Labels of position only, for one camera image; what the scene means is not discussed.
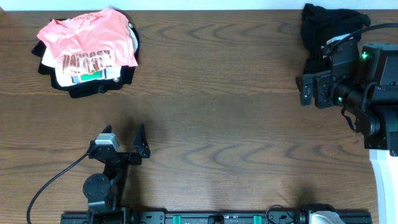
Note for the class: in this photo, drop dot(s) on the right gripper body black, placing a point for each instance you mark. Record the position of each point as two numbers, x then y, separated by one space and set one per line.
328 93

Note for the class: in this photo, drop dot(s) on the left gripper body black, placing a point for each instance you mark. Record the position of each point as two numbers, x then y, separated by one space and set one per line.
130 160

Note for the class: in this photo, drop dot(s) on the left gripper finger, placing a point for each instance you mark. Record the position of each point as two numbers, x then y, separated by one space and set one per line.
107 129
140 143

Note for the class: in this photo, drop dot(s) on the pink t-shirt with brown print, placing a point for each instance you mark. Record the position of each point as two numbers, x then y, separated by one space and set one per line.
90 40

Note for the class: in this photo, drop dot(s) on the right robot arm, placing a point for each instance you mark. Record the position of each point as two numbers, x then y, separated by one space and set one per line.
363 83

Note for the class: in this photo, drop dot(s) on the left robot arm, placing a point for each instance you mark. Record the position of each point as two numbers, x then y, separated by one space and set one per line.
104 190

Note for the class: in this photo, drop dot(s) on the black folded garment under white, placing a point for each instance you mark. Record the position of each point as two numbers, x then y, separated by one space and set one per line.
80 86

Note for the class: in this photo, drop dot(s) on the black crumpled garment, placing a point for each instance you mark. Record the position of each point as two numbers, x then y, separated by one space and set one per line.
320 25

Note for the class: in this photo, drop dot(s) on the white t-shirt with pixel camera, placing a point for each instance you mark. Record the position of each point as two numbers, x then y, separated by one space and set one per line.
93 76

